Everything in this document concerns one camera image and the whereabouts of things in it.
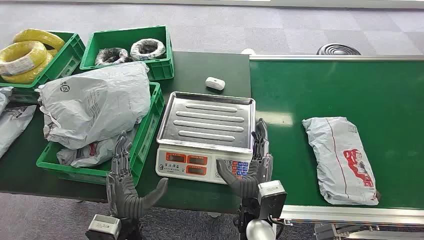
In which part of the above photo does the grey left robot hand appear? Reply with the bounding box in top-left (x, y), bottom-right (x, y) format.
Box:
top-left (105, 131), bottom-right (169, 220)

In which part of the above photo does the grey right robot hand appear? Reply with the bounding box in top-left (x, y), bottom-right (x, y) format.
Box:
top-left (216, 118), bottom-right (275, 200)

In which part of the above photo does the grey package with red picture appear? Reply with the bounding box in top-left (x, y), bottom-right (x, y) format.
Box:
top-left (302, 116), bottom-right (381, 207)

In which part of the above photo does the green conveyor belt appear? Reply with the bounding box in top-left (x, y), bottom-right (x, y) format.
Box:
top-left (249, 54), bottom-right (424, 240)

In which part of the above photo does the grey bag with red print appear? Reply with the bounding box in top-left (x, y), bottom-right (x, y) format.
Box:
top-left (56, 127), bottom-right (139, 169)

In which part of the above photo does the large green plastic crate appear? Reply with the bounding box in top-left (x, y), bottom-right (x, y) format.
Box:
top-left (36, 81), bottom-right (166, 186)

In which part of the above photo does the white electronic scale steel tray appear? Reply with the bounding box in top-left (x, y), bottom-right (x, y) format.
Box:
top-left (154, 91), bottom-right (257, 185)

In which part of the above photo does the large grey courier bag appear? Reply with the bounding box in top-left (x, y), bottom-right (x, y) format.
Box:
top-left (34, 61), bottom-right (152, 151)

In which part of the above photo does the small white plastic device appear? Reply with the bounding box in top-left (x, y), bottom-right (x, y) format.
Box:
top-left (205, 76), bottom-right (226, 91)

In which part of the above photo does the green crate with black coils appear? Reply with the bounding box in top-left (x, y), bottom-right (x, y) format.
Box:
top-left (79, 25), bottom-right (175, 81)

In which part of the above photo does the flat grey courier bag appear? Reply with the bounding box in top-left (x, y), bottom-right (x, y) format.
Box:
top-left (0, 104), bottom-right (37, 159)

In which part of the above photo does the green crate with yellow coils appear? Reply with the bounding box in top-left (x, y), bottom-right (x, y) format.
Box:
top-left (0, 30), bottom-right (86, 104)

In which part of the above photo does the small grey courier bag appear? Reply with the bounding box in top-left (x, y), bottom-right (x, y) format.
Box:
top-left (0, 86), bottom-right (14, 116)

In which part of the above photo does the black ribbed round object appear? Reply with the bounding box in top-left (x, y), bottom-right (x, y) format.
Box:
top-left (316, 43), bottom-right (362, 56)

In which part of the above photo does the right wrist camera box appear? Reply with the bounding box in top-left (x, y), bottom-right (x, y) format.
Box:
top-left (257, 180), bottom-right (288, 220)

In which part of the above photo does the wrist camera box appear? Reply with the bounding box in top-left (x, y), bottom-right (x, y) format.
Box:
top-left (257, 180), bottom-right (288, 220)
top-left (85, 214), bottom-right (122, 240)

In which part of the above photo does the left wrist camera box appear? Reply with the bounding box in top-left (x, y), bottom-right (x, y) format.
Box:
top-left (85, 214), bottom-right (122, 240)

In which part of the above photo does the wrapped black wire coil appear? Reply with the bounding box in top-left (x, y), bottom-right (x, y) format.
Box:
top-left (95, 47), bottom-right (132, 66)
top-left (130, 38), bottom-right (167, 62)

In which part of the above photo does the yellow wire coil with label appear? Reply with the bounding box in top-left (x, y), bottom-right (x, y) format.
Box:
top-left (0, 40), bottom-right (48, 76)

